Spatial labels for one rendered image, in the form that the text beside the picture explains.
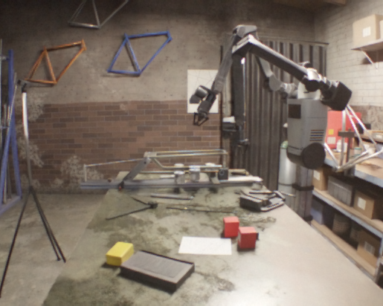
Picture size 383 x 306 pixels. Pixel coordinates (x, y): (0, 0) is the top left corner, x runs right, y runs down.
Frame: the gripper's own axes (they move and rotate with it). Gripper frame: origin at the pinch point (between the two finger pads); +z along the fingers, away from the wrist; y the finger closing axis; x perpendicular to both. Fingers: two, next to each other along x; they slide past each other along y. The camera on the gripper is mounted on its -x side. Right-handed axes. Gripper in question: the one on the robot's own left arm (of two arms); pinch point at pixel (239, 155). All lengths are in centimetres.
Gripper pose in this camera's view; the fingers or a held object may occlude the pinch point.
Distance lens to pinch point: 171.4
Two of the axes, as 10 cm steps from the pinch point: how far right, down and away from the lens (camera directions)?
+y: -5.4, 1.4, -8.3
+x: 8.4, 0.9, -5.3
